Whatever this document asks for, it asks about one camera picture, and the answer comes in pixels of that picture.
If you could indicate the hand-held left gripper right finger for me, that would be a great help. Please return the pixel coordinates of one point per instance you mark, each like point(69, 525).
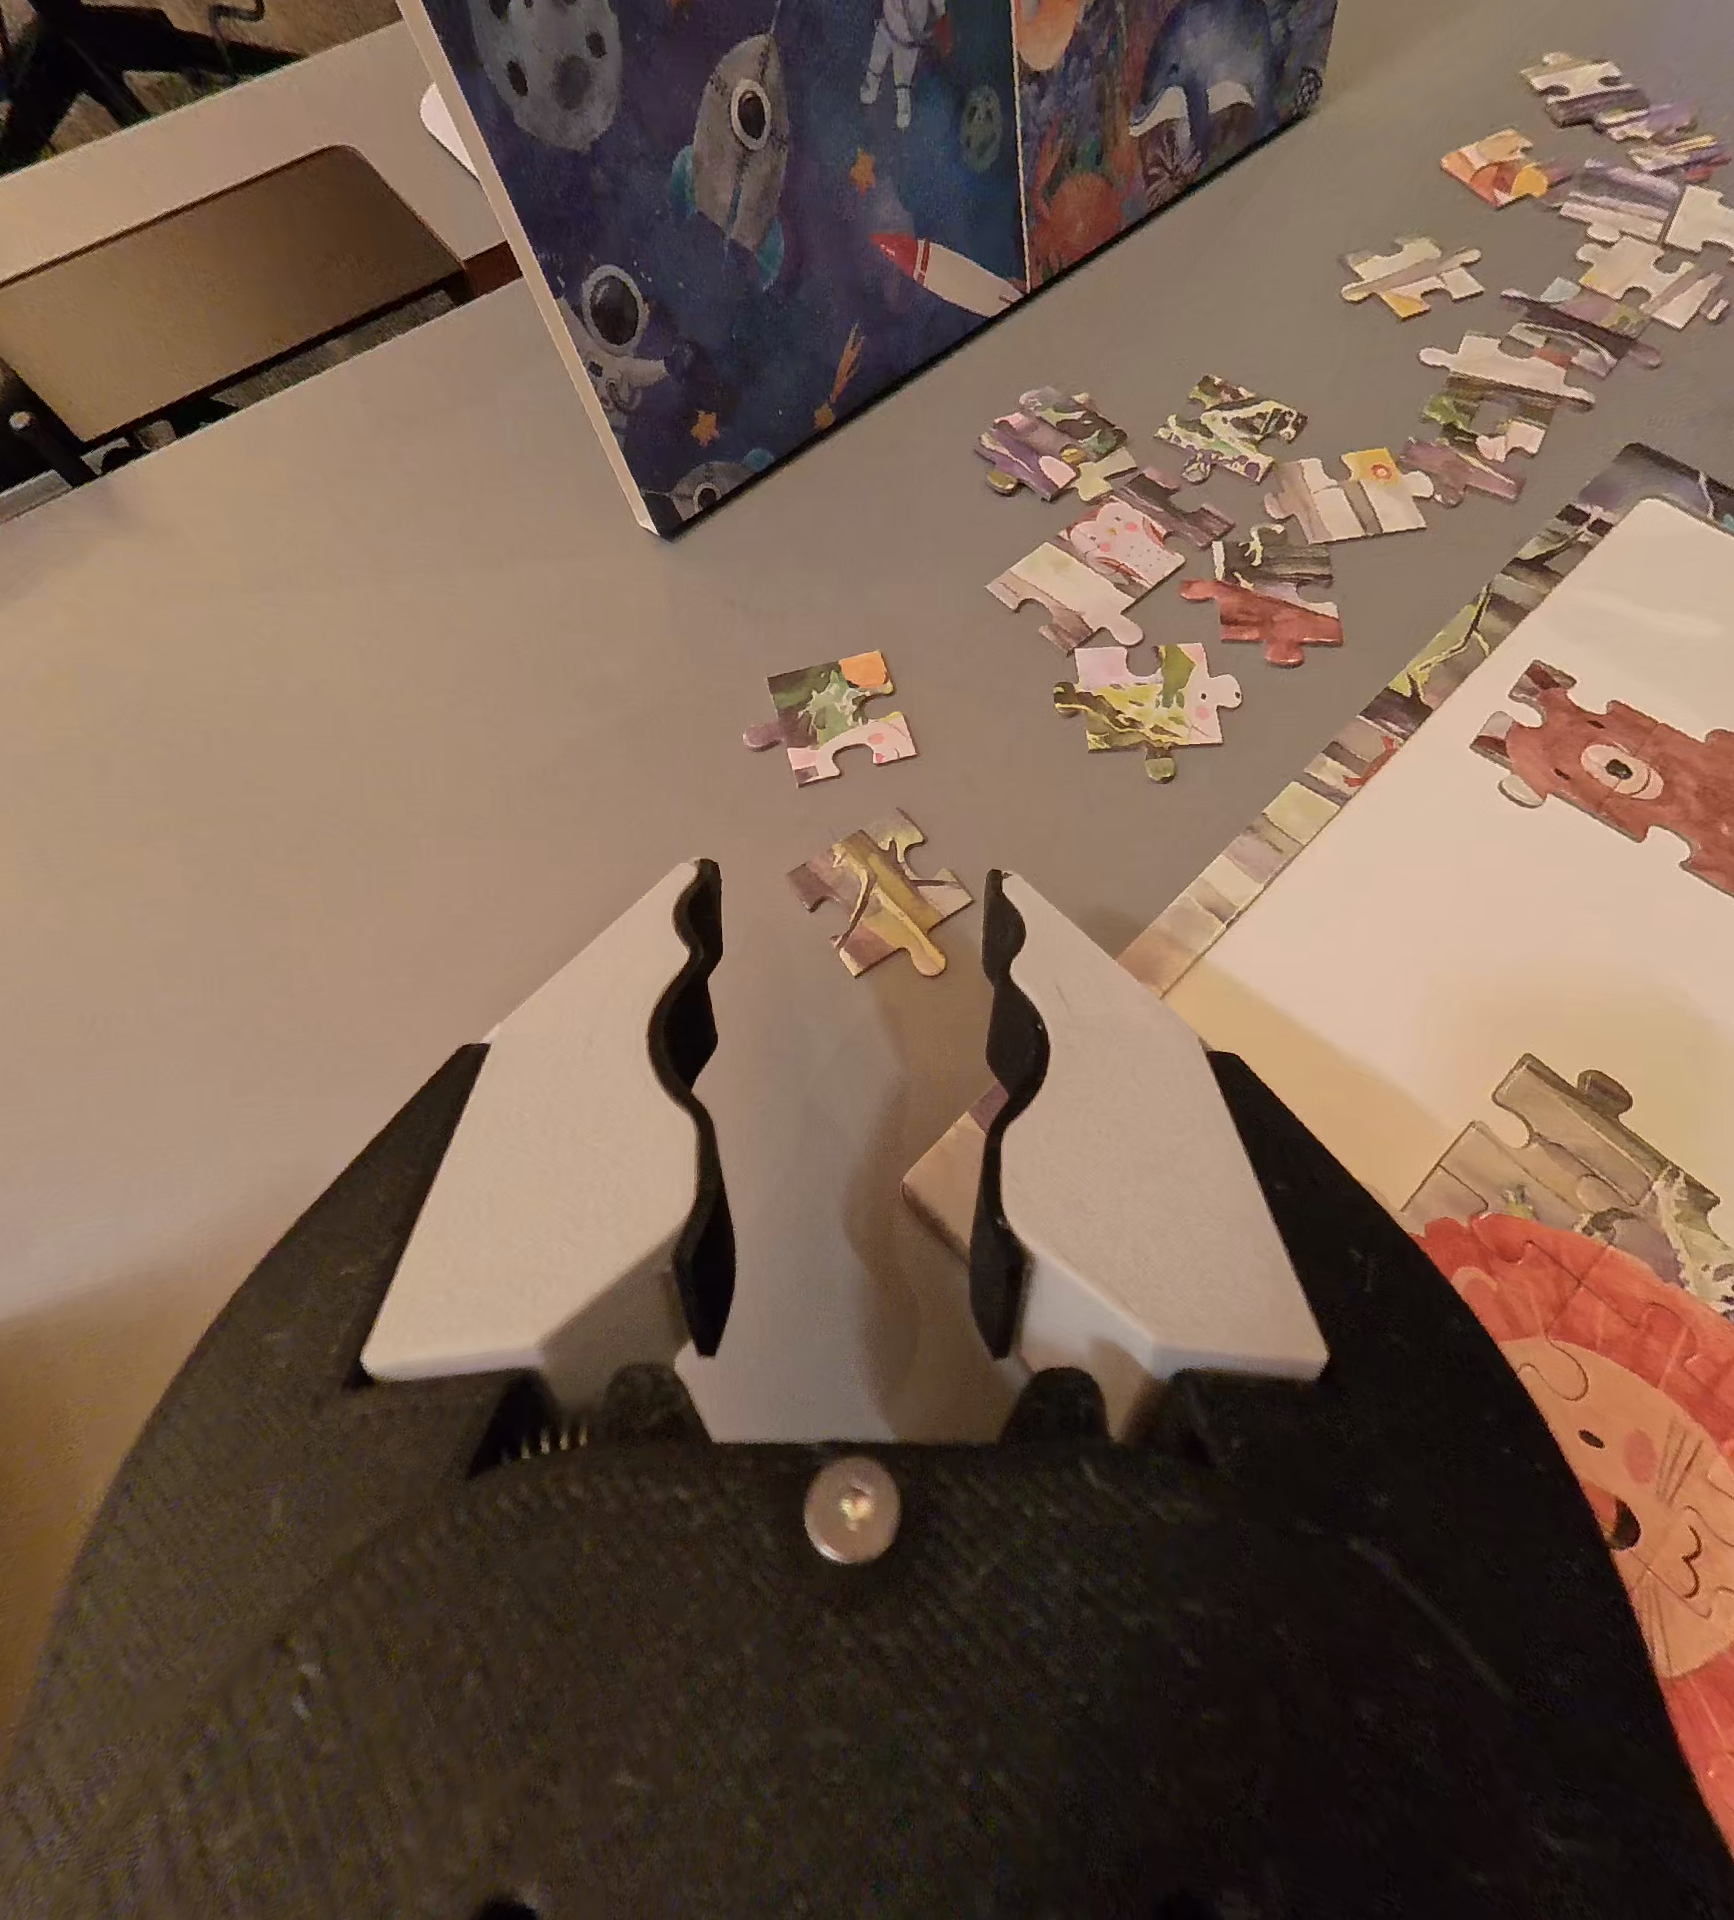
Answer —
point(1165, 1201)

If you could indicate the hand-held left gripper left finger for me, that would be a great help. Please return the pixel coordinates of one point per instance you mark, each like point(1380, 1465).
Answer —
point(536, 1201)

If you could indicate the lion jigsaw puzzle board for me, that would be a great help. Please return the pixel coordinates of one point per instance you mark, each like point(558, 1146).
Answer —
point(1407, 962)

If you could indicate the tree branch puzzle piece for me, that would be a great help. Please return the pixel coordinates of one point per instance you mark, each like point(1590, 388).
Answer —
point(883, 899)

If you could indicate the pile of puzzle pieces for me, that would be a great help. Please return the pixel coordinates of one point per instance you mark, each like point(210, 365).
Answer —
point(1108, 565)

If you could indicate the dark green white puzzle piece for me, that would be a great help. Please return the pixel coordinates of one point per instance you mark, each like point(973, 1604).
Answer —
point(1227, 427)

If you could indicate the orange corner puzzle piece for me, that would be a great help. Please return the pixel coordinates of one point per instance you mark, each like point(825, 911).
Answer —
point(828, 715)

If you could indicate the joined brown bear puzzle section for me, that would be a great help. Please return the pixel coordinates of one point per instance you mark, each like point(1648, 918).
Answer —
point(1676, 810)

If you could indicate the space print puzzle box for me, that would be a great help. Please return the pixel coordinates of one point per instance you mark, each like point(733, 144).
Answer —
point(745, 227)

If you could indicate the black office chair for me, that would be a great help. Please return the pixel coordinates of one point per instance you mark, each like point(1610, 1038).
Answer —
point(73, 61)

